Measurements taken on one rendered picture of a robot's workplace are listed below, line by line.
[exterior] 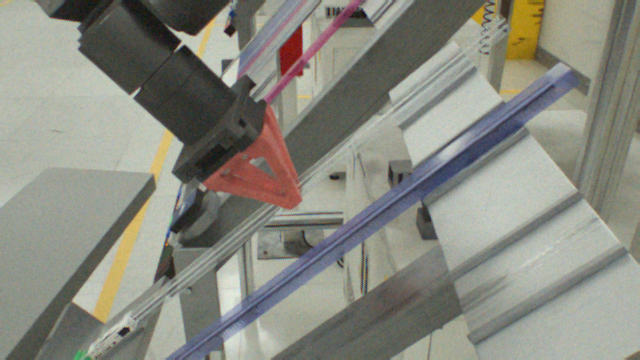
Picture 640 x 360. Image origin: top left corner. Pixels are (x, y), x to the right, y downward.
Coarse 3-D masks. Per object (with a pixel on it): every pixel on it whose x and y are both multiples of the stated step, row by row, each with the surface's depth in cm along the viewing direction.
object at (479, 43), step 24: (504, 24) 40; (480, 48) 41; (432, 72) 43; (456, 72) 42; (408, 96) 43; (384, 120) 44; (360, 144) 45; (312, 168) 47; (336, 168) 46; (264, 216) 48; (240, 240) 49; (192, 264) 52; (216, 264) 50; (168, 288) 52; (144, 312) 53
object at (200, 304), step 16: (224, 64) 137; (400, 160) 110; (400, 176) 106; (272, 224) 155; (288, 224) 157; (304, 224) 157; (320, 224) 157; (336, 224) 157; (416, 224) 97; (432, 224) 92; (176, 256) 68; (192, 256) 68; (176, 272) 69; (208, 272) 70; (192, 288) 71; (208, 288) 71; (192, 304) 72; (208, 304) 72; (192, 320) 73; (208, 320) 73; (192, 336) 75
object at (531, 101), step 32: (544, 96) 31; (480, 128) 32; (512, 128) 32; (448, 160) 33; (416, 192) 34; (352, 224) 35; (384, 224) 35; (320, 256) 36; (288, 288) 37; (224, 320) 39; (192, 352) 39
